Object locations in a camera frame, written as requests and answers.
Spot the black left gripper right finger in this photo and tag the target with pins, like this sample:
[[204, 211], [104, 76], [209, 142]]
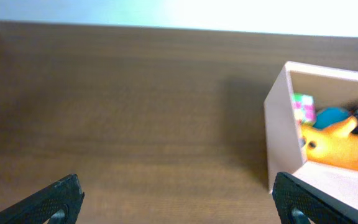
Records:
[[299, 202]]

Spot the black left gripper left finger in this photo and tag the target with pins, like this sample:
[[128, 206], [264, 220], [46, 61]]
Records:
[[59, 202]]

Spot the yellow plastic toy animal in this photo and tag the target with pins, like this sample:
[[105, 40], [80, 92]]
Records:
[[335, 145]]

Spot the blue penguin ball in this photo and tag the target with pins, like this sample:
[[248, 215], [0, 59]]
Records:
[[329, 116]]

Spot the colourful puzzle cube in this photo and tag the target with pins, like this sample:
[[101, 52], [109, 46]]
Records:
[[303, 109]]

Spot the beige cardboard box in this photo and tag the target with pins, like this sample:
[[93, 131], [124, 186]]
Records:
[[330, 87]]

